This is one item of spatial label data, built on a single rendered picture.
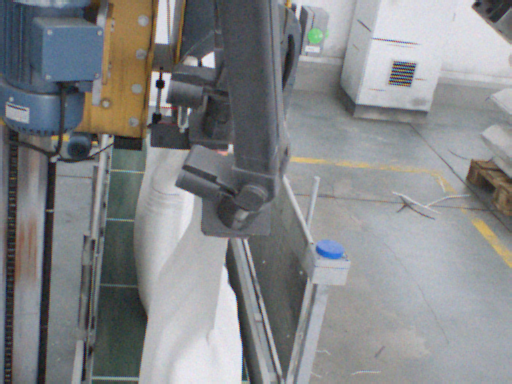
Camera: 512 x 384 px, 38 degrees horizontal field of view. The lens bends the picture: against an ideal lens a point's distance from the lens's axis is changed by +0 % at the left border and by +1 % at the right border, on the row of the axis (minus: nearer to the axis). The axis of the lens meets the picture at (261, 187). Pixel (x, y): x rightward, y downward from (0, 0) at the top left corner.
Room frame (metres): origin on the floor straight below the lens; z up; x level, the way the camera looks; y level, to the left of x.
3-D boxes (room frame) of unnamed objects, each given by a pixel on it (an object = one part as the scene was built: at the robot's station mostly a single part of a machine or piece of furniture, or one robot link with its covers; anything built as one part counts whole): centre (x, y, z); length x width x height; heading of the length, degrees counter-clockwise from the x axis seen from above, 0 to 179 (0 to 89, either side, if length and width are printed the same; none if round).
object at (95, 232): (2.01, 0.48, 0.54); 1.05 x 0.02 x 0.41; 13
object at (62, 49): (1.20, 0.36, 1.25); 0.10 x 0.08 x 0.12; 128
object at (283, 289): (2.13, -0.05, 0.54); 1.05 x 0.02 x 0.41; 13
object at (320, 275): (1.44, -0.17, 0.81); 0.08 x 0.08 x 0.06; 13
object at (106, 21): (1.37, 0.36, 1.23); 0.28 x 0.07 x 0.16; 13
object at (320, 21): (1.55, -0.05, 1.29); 0.08 x 0.05 x 0.09; 13
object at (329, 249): (1.44, -0.17, 0.84); 0.06 x 0.06 x 0.02
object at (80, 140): (3.05, 0.81, 0.35); 0.30 x 0.15 x 0.15; 13
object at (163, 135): (1.48, 0.21, 1.04); 0.08 x 0.06 x 0.05; 103
